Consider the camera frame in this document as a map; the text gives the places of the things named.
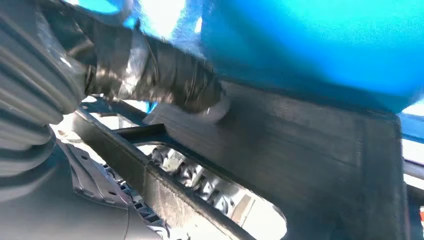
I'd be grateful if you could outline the large blue metal shelf rack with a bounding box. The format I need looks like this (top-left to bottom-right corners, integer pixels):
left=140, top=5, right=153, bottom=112
left=62, top=0, right=424, bottom=145

